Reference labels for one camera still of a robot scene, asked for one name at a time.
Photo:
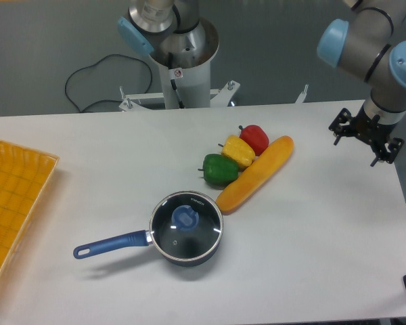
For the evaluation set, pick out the blue saucepan with handle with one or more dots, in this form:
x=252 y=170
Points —
x=137 y=239

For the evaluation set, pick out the red bell pepper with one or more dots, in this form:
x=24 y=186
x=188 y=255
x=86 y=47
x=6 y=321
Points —
x=255 y=137

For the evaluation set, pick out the green bell pepper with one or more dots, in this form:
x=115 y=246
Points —
x=219 y=170

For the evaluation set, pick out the orange bread loaf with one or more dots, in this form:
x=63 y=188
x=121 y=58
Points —
x=274 y=157

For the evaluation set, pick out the white bracket right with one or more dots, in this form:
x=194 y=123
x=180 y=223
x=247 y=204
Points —
x=302 y=95

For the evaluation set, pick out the yellow bell pepper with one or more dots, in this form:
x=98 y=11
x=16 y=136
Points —
x=239 y=151

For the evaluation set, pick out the yellow woven basket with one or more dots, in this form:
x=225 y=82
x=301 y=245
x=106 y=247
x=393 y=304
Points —
x=24 y=175

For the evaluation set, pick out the glass pot lid blue knob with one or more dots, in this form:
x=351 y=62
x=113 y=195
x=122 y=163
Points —
x=186 y=228

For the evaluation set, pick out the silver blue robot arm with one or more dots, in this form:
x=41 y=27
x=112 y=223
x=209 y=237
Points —
x=359 y=47

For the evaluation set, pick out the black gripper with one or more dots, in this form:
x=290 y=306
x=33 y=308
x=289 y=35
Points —
x=369 y=131

